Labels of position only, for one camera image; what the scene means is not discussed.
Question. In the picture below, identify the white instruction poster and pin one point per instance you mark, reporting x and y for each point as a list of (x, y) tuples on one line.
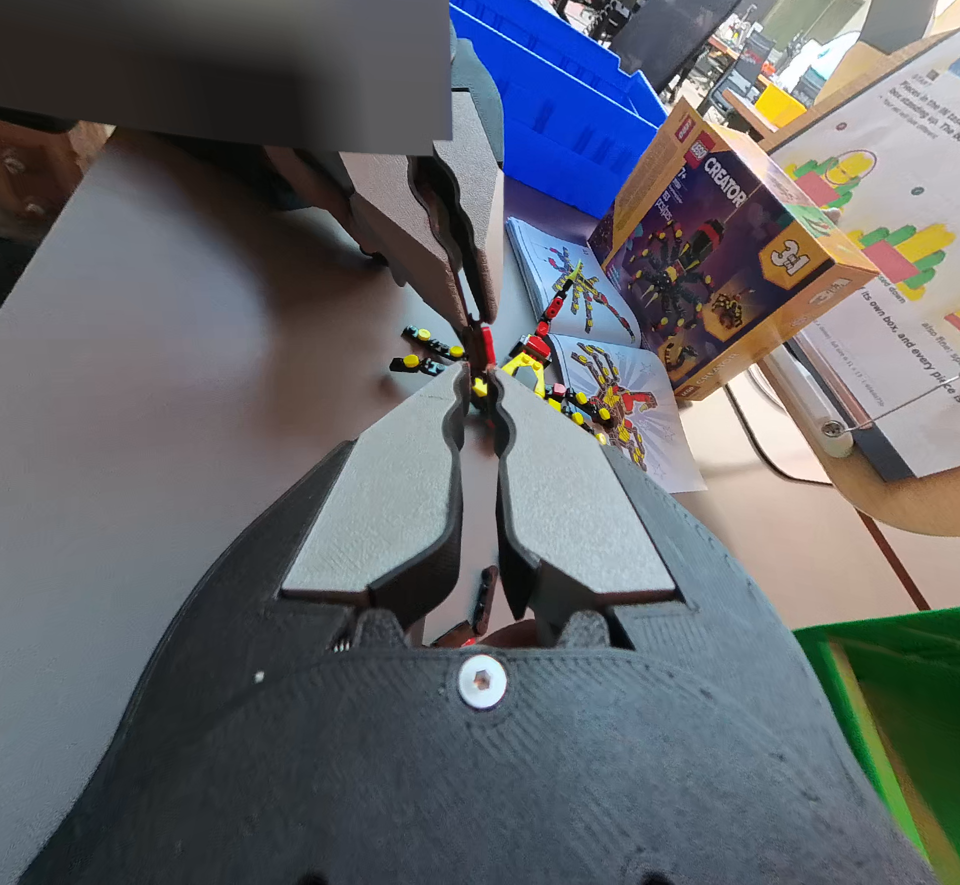
[(900, 345)]

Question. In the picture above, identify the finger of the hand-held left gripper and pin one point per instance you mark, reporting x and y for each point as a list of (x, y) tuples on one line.
[(484, 210), (397, 225)]

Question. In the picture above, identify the large spider instruction booklet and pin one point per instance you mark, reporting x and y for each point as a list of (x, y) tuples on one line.
[(667, 450)]

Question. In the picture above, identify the green storage bin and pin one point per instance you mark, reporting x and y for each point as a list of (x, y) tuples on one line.
[(900, 675)]

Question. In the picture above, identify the black computer monitor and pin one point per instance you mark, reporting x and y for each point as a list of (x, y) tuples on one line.
[(900, 7)]

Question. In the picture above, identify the plywood poster stand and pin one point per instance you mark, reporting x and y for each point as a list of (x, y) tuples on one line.
[(900, 502)]

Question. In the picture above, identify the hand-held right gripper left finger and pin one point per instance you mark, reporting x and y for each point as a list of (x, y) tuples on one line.
[(375, 510)]

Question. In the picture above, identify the thin black red brick segment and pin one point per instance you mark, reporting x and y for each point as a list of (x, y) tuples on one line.
[(484, 600)]

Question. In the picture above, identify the black yellow brick spider model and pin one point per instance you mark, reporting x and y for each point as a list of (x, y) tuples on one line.
[(534, 351)]

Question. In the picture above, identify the black red brick leg segment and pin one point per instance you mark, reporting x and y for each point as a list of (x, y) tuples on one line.
[(487, 343)]

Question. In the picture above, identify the yellow storage bin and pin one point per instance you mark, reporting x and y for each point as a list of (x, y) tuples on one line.
[(780, 105)]

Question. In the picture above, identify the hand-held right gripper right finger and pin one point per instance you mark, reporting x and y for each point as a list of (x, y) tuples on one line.
[(585, 517)]

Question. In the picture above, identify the yellow purple toy set box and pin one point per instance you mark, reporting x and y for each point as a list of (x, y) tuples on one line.
[(712, 262)]

